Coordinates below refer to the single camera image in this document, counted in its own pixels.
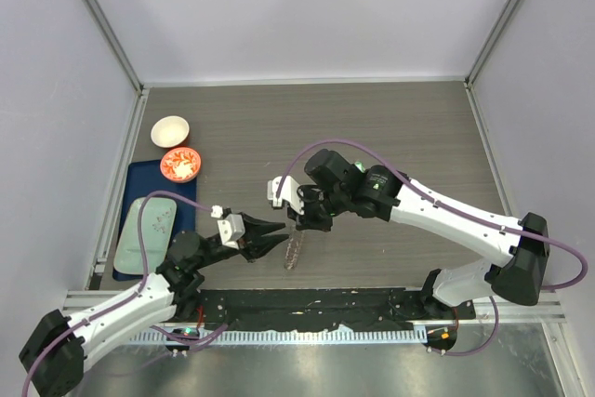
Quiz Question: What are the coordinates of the metal disc with keyrings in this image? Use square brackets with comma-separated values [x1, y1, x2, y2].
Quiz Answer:
[284, 227, 304, 271]

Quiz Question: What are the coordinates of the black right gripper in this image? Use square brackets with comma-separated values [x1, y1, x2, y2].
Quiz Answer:
[288, 185, 349, 232]

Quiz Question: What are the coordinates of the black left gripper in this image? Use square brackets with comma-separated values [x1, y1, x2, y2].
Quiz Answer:
[193, 212, 288, 269]

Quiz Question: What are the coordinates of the white bowl red outside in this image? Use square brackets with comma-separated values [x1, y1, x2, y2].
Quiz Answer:
[150, 115, 190, 149]

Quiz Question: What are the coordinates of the light green rectangular plate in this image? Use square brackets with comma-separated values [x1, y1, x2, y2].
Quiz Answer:
[113, 197, 177, 276]

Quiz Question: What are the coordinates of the white slotted cable duct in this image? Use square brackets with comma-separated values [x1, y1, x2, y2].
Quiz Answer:
[125, 329, 428, 347]

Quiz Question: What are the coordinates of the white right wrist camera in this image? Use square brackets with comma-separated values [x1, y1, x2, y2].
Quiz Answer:
[267, 176, 304, 216]

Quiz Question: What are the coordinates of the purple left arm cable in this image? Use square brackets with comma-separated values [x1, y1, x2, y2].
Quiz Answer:
[20, 190, 229, 397]

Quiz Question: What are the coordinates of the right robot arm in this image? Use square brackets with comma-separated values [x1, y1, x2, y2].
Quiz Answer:
[268, 149, 549, 318]

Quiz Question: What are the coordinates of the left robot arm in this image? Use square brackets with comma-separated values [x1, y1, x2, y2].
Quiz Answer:
[19, 213, 288, 396]

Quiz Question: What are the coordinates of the dark blue tray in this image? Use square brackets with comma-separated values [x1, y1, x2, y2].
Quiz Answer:
[112, 159, 198, 283]

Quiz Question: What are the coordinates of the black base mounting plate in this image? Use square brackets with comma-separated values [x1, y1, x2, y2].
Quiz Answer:
[172, 287, 476, 333]

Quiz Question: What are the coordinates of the green key tag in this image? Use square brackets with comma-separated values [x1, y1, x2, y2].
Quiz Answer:
[354, 161, 365, 172]

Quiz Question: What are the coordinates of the orange floral patterned bowl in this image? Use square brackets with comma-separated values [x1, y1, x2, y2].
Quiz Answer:
[159, 147, 202, 183]

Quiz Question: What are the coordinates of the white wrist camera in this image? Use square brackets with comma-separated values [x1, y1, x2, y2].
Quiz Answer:
[267, 176, 304, 216]
[218, 213, 245, 250]

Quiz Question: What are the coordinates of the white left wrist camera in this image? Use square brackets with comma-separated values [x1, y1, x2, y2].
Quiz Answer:
[218, 213, 245, 250]

